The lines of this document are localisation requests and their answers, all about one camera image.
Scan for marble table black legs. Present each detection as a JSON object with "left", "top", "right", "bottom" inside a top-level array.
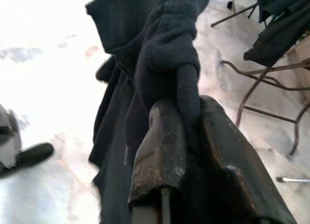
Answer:
[{"left": 221, "top": 59, "right": 310, "bottom": 160}]

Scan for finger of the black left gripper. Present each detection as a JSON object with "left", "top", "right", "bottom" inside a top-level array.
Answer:
[{"left": 14, "top": 141, "right": 54, "bottom": 170}]

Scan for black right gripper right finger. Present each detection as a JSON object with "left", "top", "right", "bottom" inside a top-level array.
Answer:
[{"left": 183, "top": 95, "right": 298, "bottom": 224}]

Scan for silver metal clothes rack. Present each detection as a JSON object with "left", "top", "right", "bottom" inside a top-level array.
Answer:
[{"left": 276, "top": 176, "right": 310, "bottom": 184}]

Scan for navy polo shirt red trim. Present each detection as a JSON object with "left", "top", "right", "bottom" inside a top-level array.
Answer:
[{"left": 243, "top": 0, "right": 310, "bottom": 68}]

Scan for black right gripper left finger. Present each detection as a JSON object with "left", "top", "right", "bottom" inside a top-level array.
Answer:
[{"left": 127, "top": 98, "right": 187, "bottom": 224}]

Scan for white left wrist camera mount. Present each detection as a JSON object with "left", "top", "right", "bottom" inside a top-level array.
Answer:
[{"left": 0, "top": 104, "right": 24, "bottom": 168}]

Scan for black shirt green print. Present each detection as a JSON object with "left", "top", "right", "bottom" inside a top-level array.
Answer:
[{"left": 84, "top": 0, "right": 214, "bottom": 224}]

